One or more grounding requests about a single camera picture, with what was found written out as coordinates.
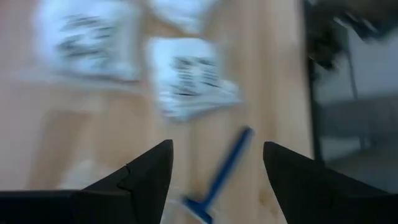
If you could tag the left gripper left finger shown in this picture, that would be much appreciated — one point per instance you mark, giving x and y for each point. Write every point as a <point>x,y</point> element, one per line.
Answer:
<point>146,186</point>

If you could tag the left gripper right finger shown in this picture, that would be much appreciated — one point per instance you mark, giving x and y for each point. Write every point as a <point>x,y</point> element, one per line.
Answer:
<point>311,193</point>

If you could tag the blue disposable razor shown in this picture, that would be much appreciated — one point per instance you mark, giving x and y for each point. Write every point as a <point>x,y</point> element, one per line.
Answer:
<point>217,180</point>

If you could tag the clear vanity pack bag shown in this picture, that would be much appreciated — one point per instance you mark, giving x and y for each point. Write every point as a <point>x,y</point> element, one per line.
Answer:
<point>189,81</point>
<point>90,43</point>

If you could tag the clear bag of cotton balls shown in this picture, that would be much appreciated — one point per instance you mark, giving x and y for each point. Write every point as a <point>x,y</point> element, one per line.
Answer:
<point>183,15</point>

